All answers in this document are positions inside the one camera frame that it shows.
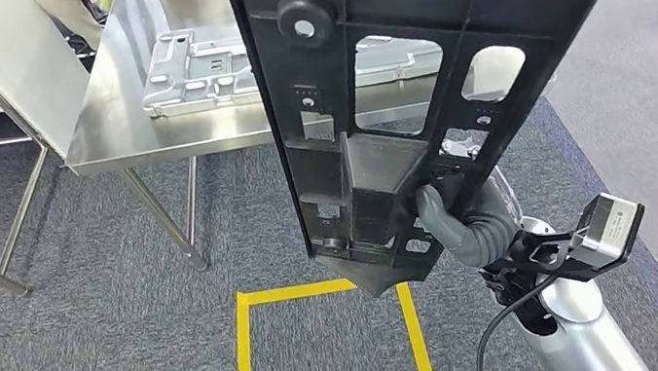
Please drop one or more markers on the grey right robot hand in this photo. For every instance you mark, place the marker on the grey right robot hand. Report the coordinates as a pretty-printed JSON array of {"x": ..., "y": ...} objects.
[{"x": 438, "y": 220}]

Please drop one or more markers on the black plastic plate frame part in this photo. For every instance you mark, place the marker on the black plastic plate frame part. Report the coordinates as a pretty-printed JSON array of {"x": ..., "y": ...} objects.
[{"x": 406, "y": 3}]

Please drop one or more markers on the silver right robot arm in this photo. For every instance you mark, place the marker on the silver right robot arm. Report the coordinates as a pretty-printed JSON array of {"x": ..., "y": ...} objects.
[{"x": 585, "y": 328}]

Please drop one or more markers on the stainless steel workbench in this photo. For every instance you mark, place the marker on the stainless steel workbench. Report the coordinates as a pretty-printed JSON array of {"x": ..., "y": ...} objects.
[{"x": 125, "y": 129}]

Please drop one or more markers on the stamped grey metal plate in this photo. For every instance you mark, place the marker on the stamped grey metal plate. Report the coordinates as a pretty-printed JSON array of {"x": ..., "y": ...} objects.
[{"x": 188, "y": 74}]

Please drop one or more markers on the steel table with white panel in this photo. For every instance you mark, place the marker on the steel table with white panel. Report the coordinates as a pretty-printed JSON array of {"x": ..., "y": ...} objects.
[{"x": 26, "y": 79}]

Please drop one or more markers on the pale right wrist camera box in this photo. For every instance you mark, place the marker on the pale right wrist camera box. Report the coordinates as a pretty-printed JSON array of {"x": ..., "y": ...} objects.
[{"x": 609, "y": 227}]

